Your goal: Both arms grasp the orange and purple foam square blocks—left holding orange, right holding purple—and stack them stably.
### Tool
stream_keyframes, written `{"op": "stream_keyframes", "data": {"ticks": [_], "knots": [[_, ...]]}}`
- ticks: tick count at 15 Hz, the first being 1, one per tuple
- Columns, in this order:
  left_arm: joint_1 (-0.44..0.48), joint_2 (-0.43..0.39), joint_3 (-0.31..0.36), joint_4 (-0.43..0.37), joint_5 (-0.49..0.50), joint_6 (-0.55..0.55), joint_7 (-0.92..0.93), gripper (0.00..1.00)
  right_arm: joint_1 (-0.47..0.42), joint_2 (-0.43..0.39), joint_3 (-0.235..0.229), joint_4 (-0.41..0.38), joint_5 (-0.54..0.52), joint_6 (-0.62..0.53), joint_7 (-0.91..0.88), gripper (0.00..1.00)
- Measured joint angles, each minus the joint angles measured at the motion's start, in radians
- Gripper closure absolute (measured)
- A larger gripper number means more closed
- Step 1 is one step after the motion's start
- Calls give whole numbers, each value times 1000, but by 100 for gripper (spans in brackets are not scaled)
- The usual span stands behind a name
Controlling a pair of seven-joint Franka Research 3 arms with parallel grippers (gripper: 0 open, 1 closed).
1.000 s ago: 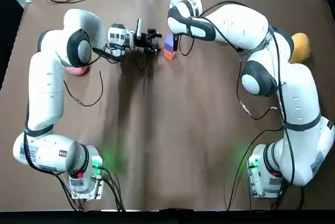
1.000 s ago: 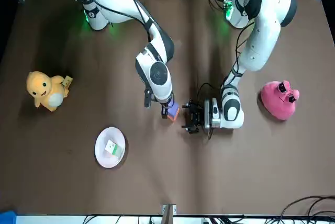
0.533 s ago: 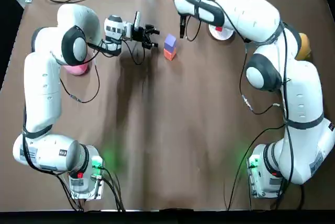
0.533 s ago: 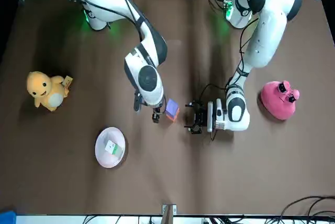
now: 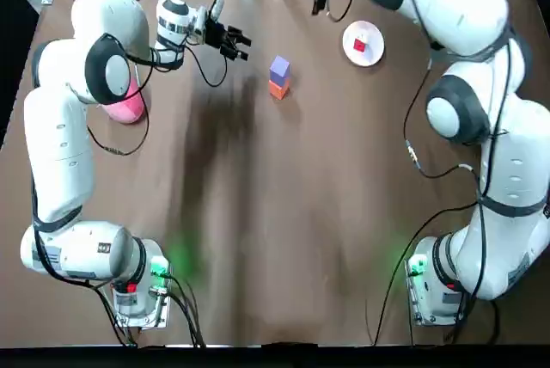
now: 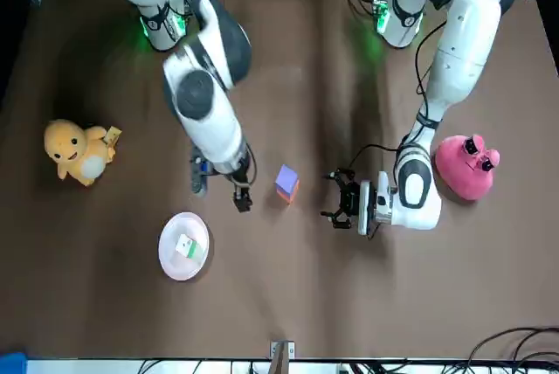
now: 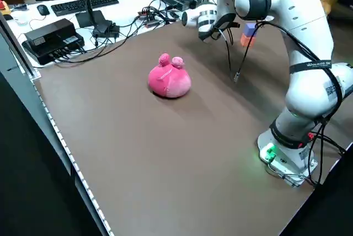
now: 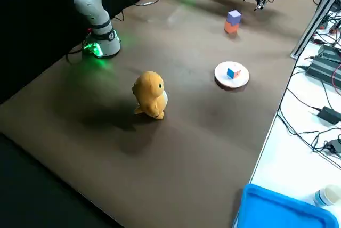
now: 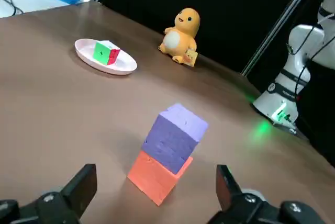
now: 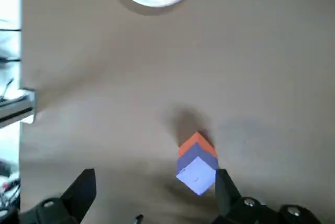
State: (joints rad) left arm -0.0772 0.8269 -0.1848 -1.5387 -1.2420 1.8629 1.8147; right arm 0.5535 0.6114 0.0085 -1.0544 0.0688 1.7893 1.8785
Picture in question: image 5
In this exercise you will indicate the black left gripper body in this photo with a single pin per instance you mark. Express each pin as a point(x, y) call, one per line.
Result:
point(216, 34)

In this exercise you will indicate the purple foam square block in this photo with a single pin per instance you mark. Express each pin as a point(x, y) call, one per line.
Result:
point(279, 69)

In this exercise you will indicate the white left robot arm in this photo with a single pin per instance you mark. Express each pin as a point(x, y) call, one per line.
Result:
point(58, 149)

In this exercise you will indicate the orange foam square block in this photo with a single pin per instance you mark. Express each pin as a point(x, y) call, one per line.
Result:
point(278, 90)

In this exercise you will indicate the pink plush toy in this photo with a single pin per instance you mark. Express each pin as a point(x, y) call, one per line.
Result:
point(126, 110)

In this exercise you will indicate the pale pink plate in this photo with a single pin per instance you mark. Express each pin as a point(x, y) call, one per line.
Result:
point(374, 56)

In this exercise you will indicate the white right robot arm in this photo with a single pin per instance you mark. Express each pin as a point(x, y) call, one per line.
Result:
point(455, 2)

